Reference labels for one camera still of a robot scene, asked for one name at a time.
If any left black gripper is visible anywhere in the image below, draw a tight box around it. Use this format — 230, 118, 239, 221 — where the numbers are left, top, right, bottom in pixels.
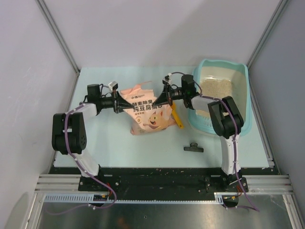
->
97, 90, 133, 114

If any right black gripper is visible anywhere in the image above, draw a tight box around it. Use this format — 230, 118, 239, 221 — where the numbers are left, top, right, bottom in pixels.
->
153, 83, 187, 106

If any yellow plastic litter scoop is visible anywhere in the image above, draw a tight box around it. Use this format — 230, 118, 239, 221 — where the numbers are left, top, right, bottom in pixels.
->
171, 102, 184, 129

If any pink cat litter bag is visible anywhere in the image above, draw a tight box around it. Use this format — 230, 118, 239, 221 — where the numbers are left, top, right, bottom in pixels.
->
120, 83, 176, 135

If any black bag clip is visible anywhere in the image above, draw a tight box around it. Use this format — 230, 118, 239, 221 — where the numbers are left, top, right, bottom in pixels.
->
183, 143, 204, 153

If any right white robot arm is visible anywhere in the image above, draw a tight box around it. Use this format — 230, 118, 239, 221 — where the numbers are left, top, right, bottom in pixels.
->
153, 74, 244, 191

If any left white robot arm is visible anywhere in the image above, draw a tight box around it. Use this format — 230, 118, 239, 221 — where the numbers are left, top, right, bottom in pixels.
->
51, 81, 134, 191

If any teal plastic litter box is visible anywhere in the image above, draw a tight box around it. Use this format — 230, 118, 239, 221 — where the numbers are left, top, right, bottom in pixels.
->
193, 59, 252, 136

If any clean litter in box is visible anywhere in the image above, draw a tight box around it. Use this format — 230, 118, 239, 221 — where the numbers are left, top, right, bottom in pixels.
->
199, 78, 239, 107

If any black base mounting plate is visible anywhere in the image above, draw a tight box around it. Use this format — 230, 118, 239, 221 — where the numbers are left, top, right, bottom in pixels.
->
49, 167, 250, 193

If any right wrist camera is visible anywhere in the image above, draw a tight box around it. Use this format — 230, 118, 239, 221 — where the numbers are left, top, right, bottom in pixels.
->
163, 73, 172, 85

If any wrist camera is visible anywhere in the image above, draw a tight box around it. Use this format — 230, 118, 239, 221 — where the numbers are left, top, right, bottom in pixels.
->
108, 81, 118, 91
163, 73, 172, 85

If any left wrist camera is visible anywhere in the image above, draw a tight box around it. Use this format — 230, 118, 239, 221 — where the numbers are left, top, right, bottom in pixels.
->
108, 81, 118, 91

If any grey slotted cable duct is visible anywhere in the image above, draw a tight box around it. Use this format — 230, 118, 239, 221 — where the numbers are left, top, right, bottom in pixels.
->
44, 193, 224, 204

